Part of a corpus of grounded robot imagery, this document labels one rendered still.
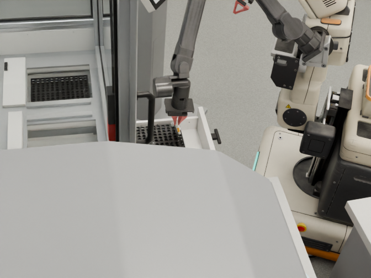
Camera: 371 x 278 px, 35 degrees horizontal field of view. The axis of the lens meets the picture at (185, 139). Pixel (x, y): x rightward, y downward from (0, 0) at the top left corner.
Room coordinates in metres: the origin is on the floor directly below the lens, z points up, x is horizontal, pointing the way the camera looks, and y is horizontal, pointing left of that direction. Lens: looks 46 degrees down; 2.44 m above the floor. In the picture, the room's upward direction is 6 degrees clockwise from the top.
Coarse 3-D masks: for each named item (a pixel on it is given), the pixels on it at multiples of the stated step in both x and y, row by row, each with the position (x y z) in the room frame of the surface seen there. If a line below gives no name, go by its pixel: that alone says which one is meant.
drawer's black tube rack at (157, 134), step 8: (136, 128) 1.51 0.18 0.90; (144, 128) 1.51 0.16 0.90; (160, 128) 1.52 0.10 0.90; (168, 128) 1.53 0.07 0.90; (136, 136) 1.47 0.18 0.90; (144, 136) 1.50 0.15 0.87; (160, 136) 1.48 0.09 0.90; (168, 136) 1.49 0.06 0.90; (176, 136) 1.49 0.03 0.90; (152, 144) 1.44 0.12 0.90; (160, 144) 1.44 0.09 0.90; (168, 144) 1.45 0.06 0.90; (176, 144) 1.45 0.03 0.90
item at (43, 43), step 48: (0, 0) 0.91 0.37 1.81; (48, 0) 0.93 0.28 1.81; (96, 0) 0.95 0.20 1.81; (0, 48) 0.90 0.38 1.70; (48, 48) 0.93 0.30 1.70; (96, 48) 0.95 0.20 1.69; (0, 96) 0.90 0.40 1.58; (48, 96) 0.92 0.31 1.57; (96, 96) 0.95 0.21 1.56; (0, 144) 0.89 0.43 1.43; (48, 144) 0.92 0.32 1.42
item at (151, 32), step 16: (144, 16) 2.42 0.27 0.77; (160, 16) 2.48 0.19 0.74; (144, 32) 2.42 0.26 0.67; (160, 32) 2.49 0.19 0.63; (144, 48) 2.42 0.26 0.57; (160, 48) 2.49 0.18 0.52; (144, 64) 2.42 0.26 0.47; (160, 64) 2.50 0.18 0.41; (144, 80) 2.42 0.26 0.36; (144, 112) 2.41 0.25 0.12; (160, 112) 2.51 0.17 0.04; (192, 112) 2.54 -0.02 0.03
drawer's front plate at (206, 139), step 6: (198, 108) 1.62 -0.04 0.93; (198, 114) 1.61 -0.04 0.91; (204, 114) 1.59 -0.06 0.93; (198, 120) 1.60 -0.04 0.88; (204, 120) 1.56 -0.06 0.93; (198, 126) 1.59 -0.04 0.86; (204, 126) 1.53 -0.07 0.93; (198, 132) 1.58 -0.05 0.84; (204, 132) 1.51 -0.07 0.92; (204, 138) 1.50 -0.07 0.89; (210, 138) 1.47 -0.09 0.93; (204, 144) 1.49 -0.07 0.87; (210, 144) 1.44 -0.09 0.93
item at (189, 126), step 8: (144, 120) 1.56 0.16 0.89; (160, 120) 1.57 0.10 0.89; (168, 120) 1.57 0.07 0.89; (184, 120) 1.59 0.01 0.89; (192, 120) 1.60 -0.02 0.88; (184, 128) 1.59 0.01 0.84; (192, 128) 1.60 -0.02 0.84; (184, 136) 1.56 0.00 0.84; (192, 136) 1.56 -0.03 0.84; (192, 144) 1.52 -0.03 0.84; (200, 144) 1.52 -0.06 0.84
